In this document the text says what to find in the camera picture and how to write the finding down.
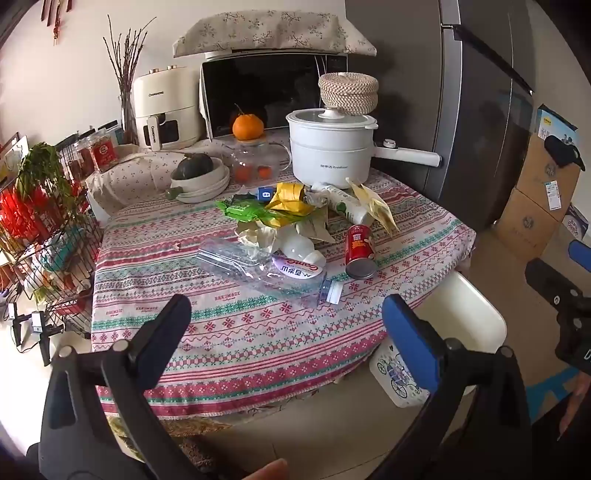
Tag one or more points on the clear plastic bottle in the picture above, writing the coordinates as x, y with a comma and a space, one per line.
258, 272

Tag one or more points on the red snack can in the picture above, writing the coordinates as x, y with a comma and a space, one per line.
359, 249

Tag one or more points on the yellow wrapper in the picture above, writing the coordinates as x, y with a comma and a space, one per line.
288, 203

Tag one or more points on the woven lidded basket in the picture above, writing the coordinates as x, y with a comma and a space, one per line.
348, 92

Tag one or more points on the cream air fryer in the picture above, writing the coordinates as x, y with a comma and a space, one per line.
161, 97

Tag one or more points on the dark green squash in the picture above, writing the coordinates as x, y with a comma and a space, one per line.
191, 166

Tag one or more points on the person's left hand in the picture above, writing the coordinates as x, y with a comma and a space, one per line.
268, 470

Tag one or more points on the white chair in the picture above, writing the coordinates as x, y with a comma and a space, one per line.
466, 314

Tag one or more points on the blue printed carton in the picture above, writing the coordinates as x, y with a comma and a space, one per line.
551, 120

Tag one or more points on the green snack wrapper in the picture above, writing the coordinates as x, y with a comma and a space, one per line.
242, 210

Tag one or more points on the floral cloth bag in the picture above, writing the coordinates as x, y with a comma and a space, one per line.
134, 177

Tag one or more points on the red hanging ornament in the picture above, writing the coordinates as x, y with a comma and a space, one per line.
56, 14

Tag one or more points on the white bicycle print bin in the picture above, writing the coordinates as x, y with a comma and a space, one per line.
392, 376

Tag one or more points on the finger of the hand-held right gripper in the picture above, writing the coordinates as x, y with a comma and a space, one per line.
551, 284
581, 256

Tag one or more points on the black floor stand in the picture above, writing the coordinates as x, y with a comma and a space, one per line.
46, 334

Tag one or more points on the small cardboard box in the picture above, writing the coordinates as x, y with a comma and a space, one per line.
540, 180

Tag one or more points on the dried bare branches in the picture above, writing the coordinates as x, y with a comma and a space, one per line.
127, 50

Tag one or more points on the floral cloth cover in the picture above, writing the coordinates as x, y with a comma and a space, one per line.
268, 32

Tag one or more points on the glass teapot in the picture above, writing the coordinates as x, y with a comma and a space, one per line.
251, 154

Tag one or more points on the yellow plastic packet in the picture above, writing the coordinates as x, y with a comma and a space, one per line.
376, 207

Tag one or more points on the blue plastic stool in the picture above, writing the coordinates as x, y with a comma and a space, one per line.
549, 387

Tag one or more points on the small blue white box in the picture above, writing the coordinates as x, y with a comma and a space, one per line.
579, 224

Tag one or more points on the person's right hand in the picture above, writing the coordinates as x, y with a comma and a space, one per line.
582, 387

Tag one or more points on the glass vase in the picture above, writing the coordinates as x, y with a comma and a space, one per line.
128, 120

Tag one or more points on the large orange tangerine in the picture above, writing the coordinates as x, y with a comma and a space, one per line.
248, 127

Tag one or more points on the green leafy plant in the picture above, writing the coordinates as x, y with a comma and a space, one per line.
41, 166

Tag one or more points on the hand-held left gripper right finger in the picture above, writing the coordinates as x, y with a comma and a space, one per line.
408, 341

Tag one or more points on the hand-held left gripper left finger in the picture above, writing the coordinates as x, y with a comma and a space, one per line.
164, 339

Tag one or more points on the small orange tangerine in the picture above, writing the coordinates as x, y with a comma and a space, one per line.
264, 171
242, 173

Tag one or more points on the white electric cooking pot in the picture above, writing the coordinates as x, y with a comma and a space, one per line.
323, 152

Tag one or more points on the white tube with green print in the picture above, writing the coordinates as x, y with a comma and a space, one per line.
344, 201

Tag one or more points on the white plastic cup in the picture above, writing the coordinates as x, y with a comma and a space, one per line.
298, 247

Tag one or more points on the large cardboard box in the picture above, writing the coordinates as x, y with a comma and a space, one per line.
526, 226

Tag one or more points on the grey refrigerator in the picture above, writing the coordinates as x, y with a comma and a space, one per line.
461, 115

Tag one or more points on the black microwave oven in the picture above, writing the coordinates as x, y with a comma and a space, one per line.
258, 87

